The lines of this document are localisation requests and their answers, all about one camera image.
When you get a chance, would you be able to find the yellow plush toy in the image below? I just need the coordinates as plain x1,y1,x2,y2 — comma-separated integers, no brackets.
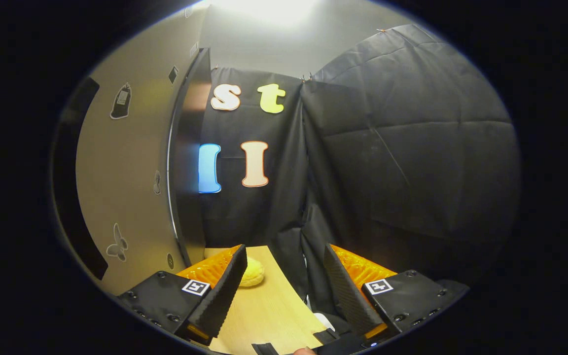
238,257,266,288

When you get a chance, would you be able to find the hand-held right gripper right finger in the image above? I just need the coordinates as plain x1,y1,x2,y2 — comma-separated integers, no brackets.
323,243,470,342

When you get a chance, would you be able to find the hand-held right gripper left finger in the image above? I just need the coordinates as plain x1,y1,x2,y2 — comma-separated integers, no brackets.
116,244,249,346

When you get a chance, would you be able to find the black backdrop cloth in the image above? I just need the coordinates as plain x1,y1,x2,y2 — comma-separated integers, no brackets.
199,24,522,319

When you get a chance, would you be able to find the ceiling light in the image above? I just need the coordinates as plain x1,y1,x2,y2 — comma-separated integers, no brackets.
214,0,320,26

